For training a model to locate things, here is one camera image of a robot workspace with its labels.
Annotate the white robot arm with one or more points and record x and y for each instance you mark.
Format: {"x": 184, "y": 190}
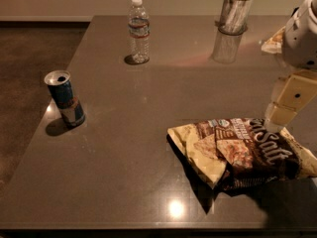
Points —
{"x": 295, "y": 45}

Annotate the small snack bag at edge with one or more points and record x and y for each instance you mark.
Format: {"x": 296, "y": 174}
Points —
{"x": 273, "y": 44}

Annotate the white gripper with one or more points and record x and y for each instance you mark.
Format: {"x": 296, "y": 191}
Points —
{"x": 301, "y": 42}

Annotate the clear plastic water bottle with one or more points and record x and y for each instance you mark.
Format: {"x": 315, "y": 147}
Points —
{"x": 139, "y": 31}

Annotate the blue silver energy drink can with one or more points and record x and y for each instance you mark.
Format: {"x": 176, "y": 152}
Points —
{"x": 68, "y": 104}

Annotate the brown chip bag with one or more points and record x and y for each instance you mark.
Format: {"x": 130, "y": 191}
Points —
{"x": 241, "y": 152}

